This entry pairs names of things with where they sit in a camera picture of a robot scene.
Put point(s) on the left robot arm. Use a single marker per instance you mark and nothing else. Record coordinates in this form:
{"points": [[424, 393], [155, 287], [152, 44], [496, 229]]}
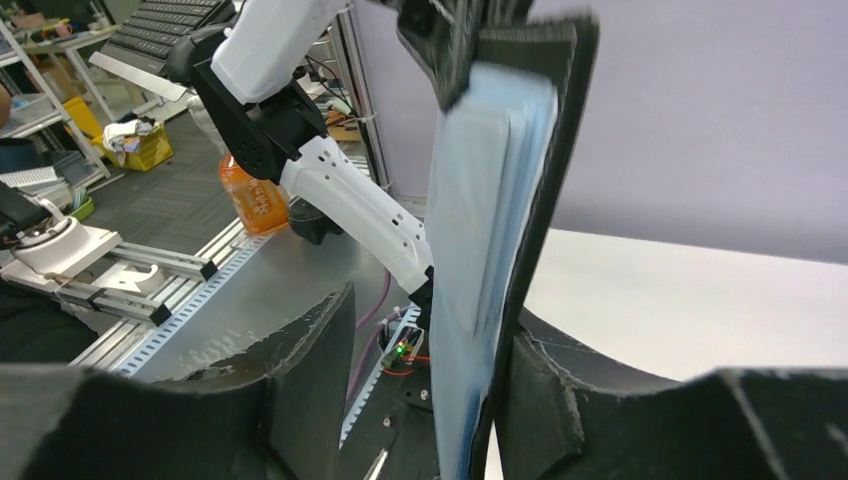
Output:
{"points": [[244, 72]]}

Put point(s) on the orange drink bottle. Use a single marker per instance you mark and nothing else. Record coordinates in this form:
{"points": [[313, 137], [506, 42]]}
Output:
{"points": [[260, 204]]}

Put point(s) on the white device on rail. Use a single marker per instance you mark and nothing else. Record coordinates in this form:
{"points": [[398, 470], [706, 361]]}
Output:
{"points": [[47, 248]]}

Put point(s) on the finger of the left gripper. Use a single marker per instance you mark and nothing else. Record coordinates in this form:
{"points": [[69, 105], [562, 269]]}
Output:
{"points": [[441, 37]]}

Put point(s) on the black leather card holder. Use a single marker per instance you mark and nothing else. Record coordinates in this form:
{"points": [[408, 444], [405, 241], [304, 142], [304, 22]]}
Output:
{"points": [[503, 232]]}

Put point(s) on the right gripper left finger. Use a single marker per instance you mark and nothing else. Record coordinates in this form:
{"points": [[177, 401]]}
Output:
{"points": [[59, 422]]}

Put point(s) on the yellow storage crate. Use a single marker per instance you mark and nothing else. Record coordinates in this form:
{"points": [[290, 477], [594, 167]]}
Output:
{"points": [[138, 145]]}

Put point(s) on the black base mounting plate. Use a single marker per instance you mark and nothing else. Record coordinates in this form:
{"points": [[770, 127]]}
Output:
{"points": [[390, 433]]}

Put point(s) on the black keyboard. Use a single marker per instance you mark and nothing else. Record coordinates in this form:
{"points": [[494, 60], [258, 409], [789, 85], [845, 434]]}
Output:
{"points": [[146, 38]]}

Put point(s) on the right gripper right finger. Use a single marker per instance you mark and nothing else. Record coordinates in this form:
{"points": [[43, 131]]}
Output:
{"points": [[570, 412]]}

